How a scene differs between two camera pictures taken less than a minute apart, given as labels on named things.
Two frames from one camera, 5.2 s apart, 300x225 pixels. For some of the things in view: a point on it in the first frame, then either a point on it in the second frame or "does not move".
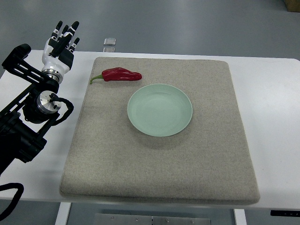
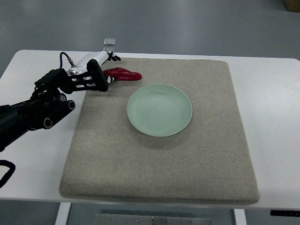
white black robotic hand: x=58 y=56 → x=88 y=74
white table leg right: x=240 y=216 does not move
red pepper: x=117 y=73 does not move
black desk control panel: x=285 y=213 does not move
